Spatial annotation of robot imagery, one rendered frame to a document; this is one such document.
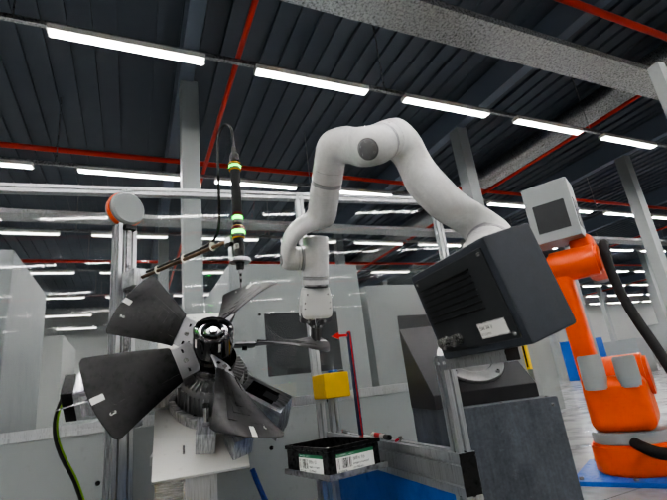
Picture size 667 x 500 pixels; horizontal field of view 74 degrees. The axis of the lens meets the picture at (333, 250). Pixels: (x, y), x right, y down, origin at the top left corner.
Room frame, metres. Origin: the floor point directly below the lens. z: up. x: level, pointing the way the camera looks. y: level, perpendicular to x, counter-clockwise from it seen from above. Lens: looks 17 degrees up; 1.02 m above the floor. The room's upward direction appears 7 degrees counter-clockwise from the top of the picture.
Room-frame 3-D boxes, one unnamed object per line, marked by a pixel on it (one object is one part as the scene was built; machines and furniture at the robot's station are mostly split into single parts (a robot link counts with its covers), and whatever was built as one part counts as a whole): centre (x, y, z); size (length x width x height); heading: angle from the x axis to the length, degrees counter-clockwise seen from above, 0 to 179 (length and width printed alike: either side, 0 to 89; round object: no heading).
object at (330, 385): (1.78, 0.08, 1.02); 0.16 x 0.10 x 0.11; 20
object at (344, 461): (1.29, 0.07, 0.85); 0.22 x 0.17 x 0.07; 36
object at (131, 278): (1.73, 0.83, 1.53); 0.10 x 0.07 x 0.08; 55
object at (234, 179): (1.38, 0.31, 1.68); 0.03 x 0.03 x 0.21
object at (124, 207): (1.79, 0.90, 1.88); 0.17 x 0.15 x 0.16; 110
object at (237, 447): (1.37, 0.34, 0.91); 0.12 x 0.08 x 0.12; 20
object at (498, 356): (0.91, -0.25, 1.04); 0.24 x 0.03 x 0.03; 20
